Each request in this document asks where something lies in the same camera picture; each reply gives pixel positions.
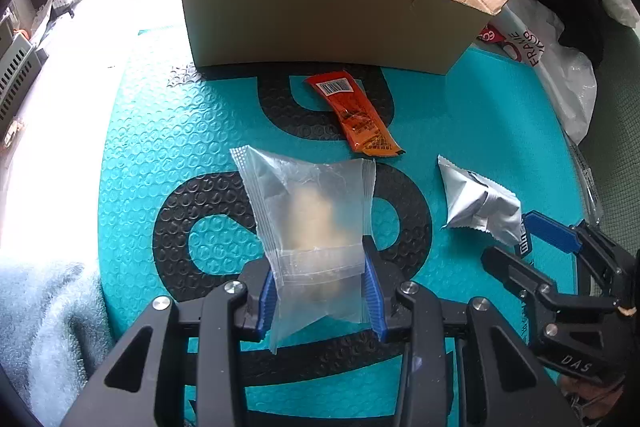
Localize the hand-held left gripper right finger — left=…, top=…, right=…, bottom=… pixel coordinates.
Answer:
left=361, top=238, right=576, bottom=427

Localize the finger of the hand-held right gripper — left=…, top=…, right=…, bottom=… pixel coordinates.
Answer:
left=480, top=247, right=564, bottom=313
left=523, top=210, right=634, bottom=304

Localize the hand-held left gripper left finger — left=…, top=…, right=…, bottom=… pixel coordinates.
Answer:
left=60, top=257, right=277, bottom=427

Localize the silver snack packet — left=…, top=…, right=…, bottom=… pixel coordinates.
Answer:
left=436, top=154, right=523, bottom=248

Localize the clear plastic snack packet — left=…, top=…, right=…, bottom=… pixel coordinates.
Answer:
left=229, top=146, right=377, bottom=354

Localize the dark green sofa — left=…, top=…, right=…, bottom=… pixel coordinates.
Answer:
left=565, top=22, right=640, bottom=228

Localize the white plastic bag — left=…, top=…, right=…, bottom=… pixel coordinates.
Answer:
left=452, top=0, right=598, bottom=146

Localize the orange red snack packet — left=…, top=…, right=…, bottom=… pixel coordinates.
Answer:
left=305, top=69, right=407, bottom=156

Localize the teal black foam mat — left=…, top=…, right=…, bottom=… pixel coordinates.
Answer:
left=99, top=27, right=601, bottom=427

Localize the grey fluffy blanket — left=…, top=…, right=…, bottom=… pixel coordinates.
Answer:
left=0, top=257, right=113, bottom=427

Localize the green slotted pet carrier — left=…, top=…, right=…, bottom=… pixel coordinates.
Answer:
left=0, top=32, right=43, bottom=108

